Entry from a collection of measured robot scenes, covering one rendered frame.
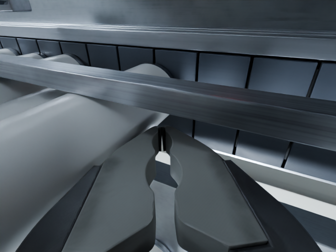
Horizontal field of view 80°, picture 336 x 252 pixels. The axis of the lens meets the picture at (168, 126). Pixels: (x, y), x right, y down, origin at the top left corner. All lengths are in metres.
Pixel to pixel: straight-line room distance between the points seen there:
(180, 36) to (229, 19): 0.05
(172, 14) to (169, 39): 0.05
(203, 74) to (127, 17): 0.12
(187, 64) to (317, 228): 0.19
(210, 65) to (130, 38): 0.07
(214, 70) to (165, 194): 0.16
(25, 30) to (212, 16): 0.21
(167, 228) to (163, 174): 0.09
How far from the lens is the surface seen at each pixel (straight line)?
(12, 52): 0.33
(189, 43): 0.17
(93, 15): 0.28
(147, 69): 0.16
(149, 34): 0.18
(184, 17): 0.22
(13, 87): 0.20
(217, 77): 0.16
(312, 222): 0.26
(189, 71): 0.17
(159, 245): 0.35
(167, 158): 0.17
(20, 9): 0.27
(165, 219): 0.30
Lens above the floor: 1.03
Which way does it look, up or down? 50 degrees down
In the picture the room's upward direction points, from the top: 135 degrees counter-clockwise
